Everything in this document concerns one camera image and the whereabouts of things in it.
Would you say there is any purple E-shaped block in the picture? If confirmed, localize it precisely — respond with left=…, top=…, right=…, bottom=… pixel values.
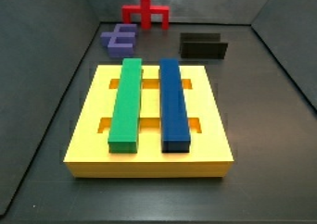
left=100, top=24, right=138, bottom=58

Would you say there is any yellow slotted board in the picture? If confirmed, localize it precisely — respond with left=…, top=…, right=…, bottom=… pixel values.
left=63, top=65, right=234, bottom=178

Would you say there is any black angled fixture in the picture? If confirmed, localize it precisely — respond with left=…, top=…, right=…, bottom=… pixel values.
left=179, top=32, right=228, bottom=59

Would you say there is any blue long bar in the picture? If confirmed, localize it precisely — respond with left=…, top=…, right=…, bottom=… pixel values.
left=159, top=58, right=191, bottom=153

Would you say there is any green long bar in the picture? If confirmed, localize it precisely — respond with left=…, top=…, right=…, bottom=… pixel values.
left=108, top=58, right=142, bottom=154

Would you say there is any red E-shaped block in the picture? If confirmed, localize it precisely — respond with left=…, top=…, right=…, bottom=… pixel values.
left=122, top=0, right=170, bottom=30

